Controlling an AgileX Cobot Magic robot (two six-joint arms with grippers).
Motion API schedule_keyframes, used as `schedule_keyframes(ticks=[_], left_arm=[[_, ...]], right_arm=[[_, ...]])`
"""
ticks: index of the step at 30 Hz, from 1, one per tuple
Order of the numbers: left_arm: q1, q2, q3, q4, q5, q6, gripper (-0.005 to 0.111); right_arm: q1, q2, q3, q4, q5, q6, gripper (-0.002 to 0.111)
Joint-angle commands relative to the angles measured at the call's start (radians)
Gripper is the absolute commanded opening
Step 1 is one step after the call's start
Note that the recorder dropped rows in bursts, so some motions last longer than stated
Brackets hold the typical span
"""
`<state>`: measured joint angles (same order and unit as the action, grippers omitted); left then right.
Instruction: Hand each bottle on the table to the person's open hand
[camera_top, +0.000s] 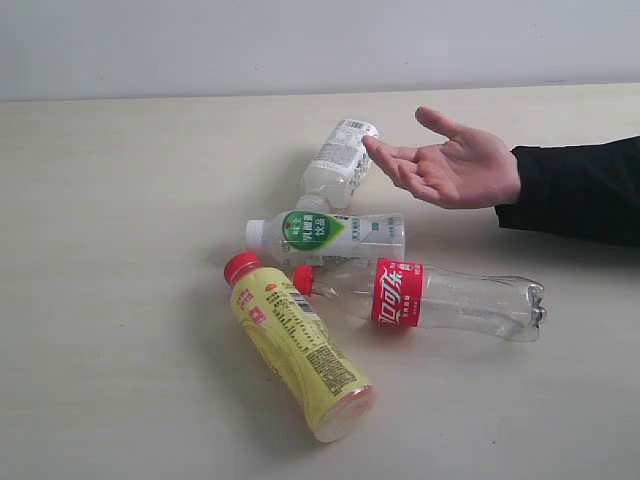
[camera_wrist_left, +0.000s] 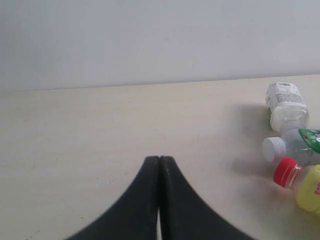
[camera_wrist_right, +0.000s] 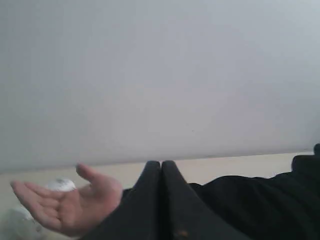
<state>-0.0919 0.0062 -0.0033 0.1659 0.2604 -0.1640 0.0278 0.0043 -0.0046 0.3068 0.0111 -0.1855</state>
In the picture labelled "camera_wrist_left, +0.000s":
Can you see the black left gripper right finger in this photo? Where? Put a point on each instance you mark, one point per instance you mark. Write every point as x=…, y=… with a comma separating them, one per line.
x=184, y=215

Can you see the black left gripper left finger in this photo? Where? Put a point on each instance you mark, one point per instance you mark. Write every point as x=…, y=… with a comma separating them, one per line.
x=134, y=215

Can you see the yellow juice bottle red cap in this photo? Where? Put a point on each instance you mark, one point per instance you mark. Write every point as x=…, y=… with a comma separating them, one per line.
x=304, y=181

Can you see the green label clear bottle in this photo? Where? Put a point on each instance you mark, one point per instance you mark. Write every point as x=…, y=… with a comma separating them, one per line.
x=301, y=145

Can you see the white milky drink bottle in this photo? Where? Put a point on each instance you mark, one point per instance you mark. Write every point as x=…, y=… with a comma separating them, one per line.
x=285, y=106

